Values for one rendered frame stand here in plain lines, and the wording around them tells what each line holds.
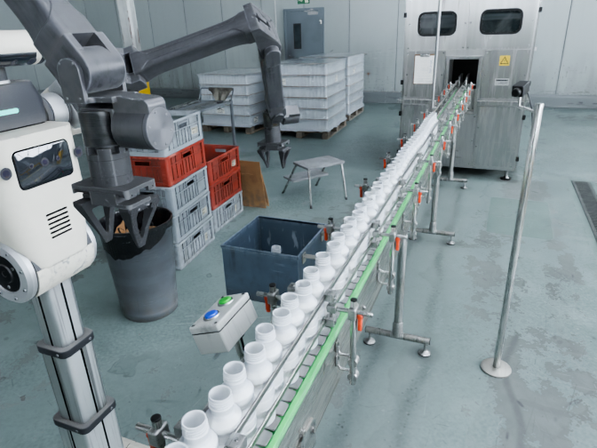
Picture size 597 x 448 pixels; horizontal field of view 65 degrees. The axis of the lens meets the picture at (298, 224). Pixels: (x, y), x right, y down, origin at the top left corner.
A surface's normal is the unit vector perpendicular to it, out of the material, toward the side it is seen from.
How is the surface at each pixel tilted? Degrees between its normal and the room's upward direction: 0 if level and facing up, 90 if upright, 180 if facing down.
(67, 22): 51
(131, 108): 91
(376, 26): 90
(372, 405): 0
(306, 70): 89
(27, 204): 90
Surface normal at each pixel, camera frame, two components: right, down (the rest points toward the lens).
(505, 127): -0.37, 0.37
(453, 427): -0.04, -0.92
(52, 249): 0.93, 0.12
